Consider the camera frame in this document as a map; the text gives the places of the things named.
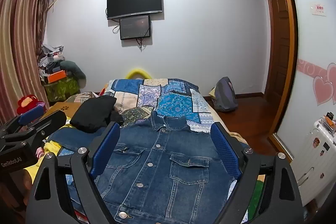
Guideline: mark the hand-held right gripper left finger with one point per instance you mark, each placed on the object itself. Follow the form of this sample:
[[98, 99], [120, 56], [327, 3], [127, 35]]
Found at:
[[105, 150]]

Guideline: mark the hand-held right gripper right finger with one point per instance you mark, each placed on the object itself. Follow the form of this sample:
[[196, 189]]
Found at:
[[225, 150]]

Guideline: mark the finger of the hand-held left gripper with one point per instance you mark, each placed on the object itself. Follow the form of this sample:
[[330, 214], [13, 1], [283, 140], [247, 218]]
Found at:
[[29, 113], [52, 119]]

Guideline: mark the blue denim jacket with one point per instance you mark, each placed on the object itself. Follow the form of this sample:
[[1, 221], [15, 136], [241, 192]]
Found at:
[[162, 161]]

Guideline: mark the pile of grey clothes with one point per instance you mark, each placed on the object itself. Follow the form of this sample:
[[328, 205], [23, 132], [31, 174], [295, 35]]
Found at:
[[51, 56]]

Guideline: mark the red plush toy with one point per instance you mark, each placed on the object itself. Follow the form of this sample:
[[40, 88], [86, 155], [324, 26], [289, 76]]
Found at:
[[26, 103]]

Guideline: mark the brown cardboard box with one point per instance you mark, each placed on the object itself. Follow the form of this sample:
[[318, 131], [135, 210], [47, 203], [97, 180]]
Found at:
[[63, 108]]

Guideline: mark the beige blanket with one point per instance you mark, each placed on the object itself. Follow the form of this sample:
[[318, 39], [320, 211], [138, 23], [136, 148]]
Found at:
[[237, 138]]

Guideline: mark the yellow garment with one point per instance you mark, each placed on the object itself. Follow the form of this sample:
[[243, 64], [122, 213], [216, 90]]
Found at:
[[51, 147]]

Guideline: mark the black garment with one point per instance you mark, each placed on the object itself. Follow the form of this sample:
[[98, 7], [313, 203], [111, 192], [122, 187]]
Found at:
[[94, 113]]

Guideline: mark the orange box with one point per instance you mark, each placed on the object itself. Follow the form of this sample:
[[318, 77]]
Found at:
[[56, 76]]

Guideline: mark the green cloth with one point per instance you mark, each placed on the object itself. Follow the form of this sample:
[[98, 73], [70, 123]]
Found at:
[[256, 192]]

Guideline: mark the grey backpack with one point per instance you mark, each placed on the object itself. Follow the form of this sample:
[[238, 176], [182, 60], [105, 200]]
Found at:
[[224, 94]]

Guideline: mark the blue patchwork blanket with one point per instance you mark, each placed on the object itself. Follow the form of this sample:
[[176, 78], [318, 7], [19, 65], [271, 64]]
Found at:
[[173, 106]]

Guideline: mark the striped pink curtain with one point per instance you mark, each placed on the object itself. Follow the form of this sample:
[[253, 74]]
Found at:
[[18, 43]]

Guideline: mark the yellow foam tube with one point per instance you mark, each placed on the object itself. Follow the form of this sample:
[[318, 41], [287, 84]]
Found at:
[[137, 71]]

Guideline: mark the brown wooden door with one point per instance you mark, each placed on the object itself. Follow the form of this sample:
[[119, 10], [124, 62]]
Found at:
[[278, 43]]

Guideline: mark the small black monitor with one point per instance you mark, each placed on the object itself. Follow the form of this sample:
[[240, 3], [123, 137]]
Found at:
[[135, 27]]

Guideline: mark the white and red paper note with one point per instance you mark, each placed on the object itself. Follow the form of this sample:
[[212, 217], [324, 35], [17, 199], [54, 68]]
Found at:
[[319, 8]]

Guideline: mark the pink heart wall sticker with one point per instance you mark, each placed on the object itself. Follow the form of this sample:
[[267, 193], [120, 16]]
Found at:
[[324, 90]]

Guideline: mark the wall-mounted black television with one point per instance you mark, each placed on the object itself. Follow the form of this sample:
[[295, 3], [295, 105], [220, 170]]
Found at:
[[134, 1]]

